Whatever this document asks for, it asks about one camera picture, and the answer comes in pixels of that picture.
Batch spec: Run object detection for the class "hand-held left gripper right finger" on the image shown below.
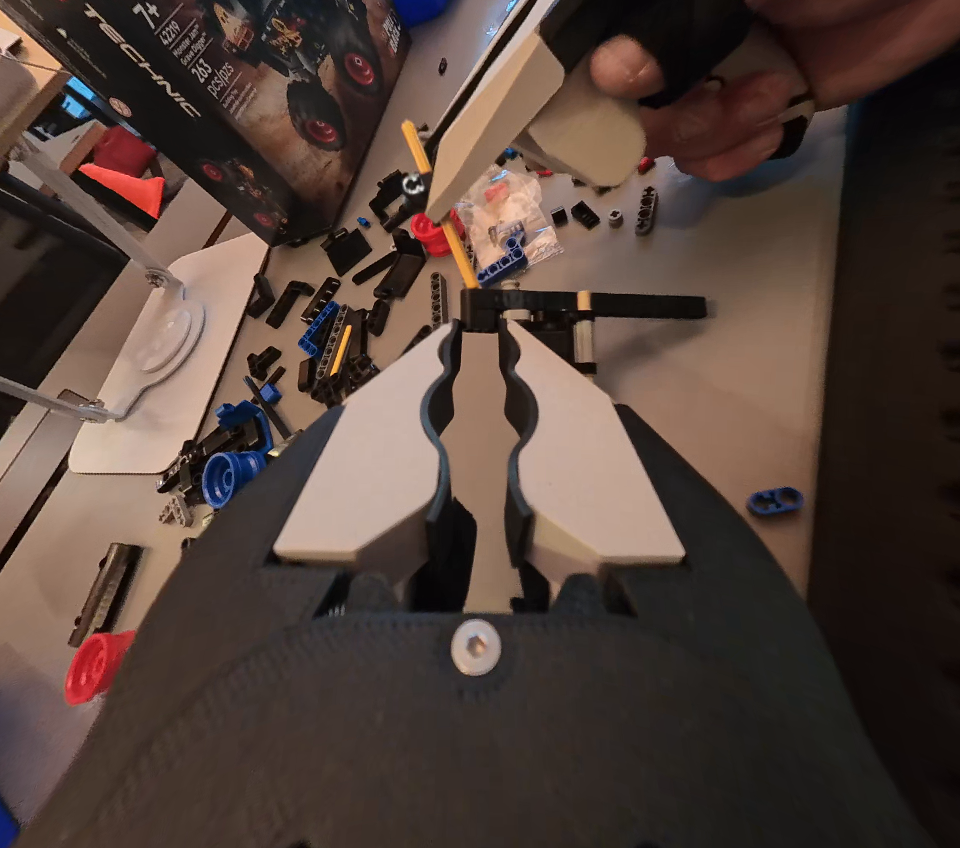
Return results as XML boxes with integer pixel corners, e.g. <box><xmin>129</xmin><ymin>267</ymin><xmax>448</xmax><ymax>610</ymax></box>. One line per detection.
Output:
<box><xmin>497</xmin><ymin>319</ymin><xmax>687</xmax><ymax>613</ymax></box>

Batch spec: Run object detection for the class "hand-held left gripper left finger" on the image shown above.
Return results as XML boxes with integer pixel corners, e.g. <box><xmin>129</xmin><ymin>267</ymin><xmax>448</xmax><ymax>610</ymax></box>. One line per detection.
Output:
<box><xmin>271</xmin><ymin>321</ymin><xmax>477</xmax><ymax>613</ymax></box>

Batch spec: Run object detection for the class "yellow axle with black connector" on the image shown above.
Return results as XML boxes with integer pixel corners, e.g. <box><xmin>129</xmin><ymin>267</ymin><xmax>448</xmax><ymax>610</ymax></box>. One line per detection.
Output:
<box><xmin>399</xmin><ymin>119</ymin><xmax>481</xmax><ymax>292</ymax></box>

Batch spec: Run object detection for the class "black beam frame assembly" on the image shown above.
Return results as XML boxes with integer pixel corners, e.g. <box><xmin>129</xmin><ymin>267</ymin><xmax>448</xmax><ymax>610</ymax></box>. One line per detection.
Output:
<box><xmin>459</xmin><ymin>278</ymin><xmax>708</xmax><ymax>377</ymax></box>

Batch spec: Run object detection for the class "grey desk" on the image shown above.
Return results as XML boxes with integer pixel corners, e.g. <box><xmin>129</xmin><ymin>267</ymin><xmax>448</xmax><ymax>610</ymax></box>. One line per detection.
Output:
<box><xmin>0</xmin><ymin>0</ymin><xmax>849</xmax><ymax>827</ymax></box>

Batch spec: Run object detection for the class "clear bag of parts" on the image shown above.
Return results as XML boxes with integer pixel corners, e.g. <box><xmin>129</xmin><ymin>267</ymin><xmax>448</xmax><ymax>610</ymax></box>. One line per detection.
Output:
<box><xmin>453</xmin><ymin>165</ymin><xmax>564</xmax><ymax>285</ymax></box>

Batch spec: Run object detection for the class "red wheel hub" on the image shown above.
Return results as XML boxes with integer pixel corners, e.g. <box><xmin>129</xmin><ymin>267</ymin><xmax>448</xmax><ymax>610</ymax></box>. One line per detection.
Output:
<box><xmin>63</xmin><ymin>630</ymin><xmax>136</xmax><ymax>707</ymax></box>
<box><xmin>410</xmin><ymin>206</ymin><xmax>468</xmax><ymax>258</ymax></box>

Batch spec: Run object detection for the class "long thin black axle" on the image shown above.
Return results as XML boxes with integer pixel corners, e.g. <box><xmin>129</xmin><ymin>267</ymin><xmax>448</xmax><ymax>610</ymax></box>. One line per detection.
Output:
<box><xmin>243</xmin><ymin>375</ymin><xmax>294</xmax><ymax>440</ymax></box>

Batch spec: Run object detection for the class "blue wheel hub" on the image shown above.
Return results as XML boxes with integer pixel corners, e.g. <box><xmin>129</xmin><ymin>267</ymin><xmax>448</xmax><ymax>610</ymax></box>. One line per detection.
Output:
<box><xmin>202</xmin><ymin>450</ymin><xmax>269</xmax><ymax>509</ymax></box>

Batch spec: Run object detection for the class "blue angled beam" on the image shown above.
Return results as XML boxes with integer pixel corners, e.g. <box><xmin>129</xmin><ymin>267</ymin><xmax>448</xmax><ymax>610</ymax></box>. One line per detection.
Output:
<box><xmin>477</xmin><ymin>240</ymin><xmax>526</xmax><ymax>285</ymax></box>
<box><xmin>298</xmin><ymin>302</ymin><xmax>342</xmax><ymax>358</ymax></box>

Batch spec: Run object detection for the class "black curved panel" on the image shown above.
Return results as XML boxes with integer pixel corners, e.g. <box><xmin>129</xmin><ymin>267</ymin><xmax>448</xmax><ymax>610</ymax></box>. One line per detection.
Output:
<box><xmin>372</xmin><ymin>239</ymin><xmax>427</xmax><ymax>300</ymax></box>

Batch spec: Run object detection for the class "small blue two-hole beam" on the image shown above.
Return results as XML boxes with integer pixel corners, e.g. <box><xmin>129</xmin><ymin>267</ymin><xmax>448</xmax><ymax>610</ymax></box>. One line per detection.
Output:
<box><xmin>746</xmin><ymin>486</ymin><xmax>805</xmax><ymax>516</ymax></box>

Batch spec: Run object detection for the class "black square panel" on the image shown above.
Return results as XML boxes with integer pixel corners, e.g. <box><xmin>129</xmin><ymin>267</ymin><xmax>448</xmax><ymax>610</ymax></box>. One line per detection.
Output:
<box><xmin>321</xmin><ymin>227</ymin><xmax>374</xmax><ymax>278</ymax></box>

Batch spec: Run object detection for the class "pile of black and blue bricks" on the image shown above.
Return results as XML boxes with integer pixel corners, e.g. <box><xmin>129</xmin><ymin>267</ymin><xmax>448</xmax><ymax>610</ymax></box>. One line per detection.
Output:
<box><xmin>156</xmin><ymin>169</ymin><xmax>459</xmax><ymax>527</ymax></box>

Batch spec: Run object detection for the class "black grooved block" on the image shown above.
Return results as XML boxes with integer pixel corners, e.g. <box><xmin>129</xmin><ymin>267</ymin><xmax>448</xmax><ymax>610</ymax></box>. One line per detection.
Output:
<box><xmin>67</xmin><ymin>542</ymin><xmax>145</xmax><ymax>648</ymax></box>

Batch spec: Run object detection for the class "black toy set box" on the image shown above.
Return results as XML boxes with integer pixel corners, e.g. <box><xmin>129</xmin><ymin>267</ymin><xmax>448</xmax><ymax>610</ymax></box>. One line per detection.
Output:
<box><xmin>0</xmin><ymin>0</ymin><xmax>412</xmax><ymax>248</ymax></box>

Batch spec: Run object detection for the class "black dotted mat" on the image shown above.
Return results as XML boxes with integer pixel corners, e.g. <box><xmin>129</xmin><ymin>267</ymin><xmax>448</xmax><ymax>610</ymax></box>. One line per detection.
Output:
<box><xmin>806</xmin><ymin>56</ymin><xmax>960</xmax><ymax>848</ymax></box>

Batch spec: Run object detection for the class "orange plastic object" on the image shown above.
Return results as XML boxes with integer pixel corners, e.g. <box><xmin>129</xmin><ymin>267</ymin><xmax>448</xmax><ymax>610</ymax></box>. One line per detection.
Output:
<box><xmin>78</xmin><ymin>161</ymin><xmax>166</xmax><ymax>219</ymax></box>

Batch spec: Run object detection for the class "black chassis on blue frame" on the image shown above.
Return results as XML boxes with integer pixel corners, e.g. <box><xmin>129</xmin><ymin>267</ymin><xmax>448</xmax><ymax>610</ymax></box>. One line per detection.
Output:
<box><xmin>156</xmin><ymin>401</ymin><xmax>275</xmax><ymax>493</ymax></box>

